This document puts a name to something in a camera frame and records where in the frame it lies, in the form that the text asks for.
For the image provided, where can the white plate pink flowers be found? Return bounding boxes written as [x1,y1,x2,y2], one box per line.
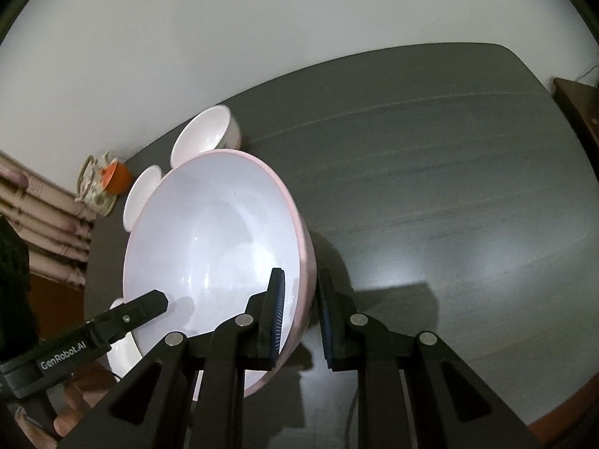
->
[104,297,145,379]

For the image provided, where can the large pink bowl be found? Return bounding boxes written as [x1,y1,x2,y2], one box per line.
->
[123,150,316,369]

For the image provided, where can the white bowl blue Dog print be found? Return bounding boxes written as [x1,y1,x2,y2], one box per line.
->
[123,165,162,232]

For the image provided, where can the white bowl pink base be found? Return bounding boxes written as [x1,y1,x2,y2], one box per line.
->
[170,104,241,169]

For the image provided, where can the person's left hand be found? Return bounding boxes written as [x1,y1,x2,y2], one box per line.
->
[13,362,120,448]

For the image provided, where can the beige patterned curtain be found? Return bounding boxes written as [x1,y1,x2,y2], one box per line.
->
[1,153,97,291]

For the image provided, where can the floral ceramic teapot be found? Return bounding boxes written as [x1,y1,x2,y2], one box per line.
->
[75,152,117,217]

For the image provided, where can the orange lidded cup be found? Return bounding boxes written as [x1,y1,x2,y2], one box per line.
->
[100,159,133,196]

